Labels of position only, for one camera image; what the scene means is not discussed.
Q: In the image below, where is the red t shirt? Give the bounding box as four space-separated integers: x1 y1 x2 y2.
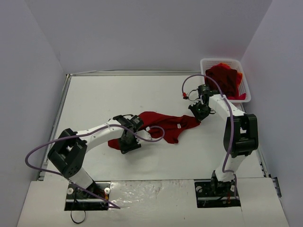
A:
113 111 200 144

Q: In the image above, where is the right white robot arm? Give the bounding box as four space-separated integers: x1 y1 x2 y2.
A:
188 84 258 195

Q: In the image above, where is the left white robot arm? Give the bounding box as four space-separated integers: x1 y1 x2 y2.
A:
48 115 151 198

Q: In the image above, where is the dark red shirt in basket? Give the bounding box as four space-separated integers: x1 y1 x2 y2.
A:
205 63 239 99

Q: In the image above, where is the orange shirt in basket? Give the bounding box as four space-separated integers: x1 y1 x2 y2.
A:
218 62 247 100

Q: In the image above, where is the white plastic basket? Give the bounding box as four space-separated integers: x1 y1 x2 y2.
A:
200 58 251 106

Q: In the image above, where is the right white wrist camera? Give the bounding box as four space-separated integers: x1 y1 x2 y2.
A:
188 91 201 106

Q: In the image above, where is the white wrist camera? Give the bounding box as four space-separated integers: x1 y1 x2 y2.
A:
135 130 152 144
188 91 201 106

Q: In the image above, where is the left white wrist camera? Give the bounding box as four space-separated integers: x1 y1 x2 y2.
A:
135 130 152 144

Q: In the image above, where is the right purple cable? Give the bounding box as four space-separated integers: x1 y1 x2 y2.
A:
181 74 239 201

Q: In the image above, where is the purple cable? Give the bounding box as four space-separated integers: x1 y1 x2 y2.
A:
181 74 239 201
25 124 166 210

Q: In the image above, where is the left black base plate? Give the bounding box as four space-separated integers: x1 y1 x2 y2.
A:
64 183 109 211

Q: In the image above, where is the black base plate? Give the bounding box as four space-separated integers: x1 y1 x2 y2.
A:
194 180 241 209
64 183 109 211

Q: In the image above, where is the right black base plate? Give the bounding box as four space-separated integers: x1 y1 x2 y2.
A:
194 180 241 209

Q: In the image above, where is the thin black cable loop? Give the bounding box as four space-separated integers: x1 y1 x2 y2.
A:
71 208 86 225

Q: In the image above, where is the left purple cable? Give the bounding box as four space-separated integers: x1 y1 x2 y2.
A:
25 124 166 210

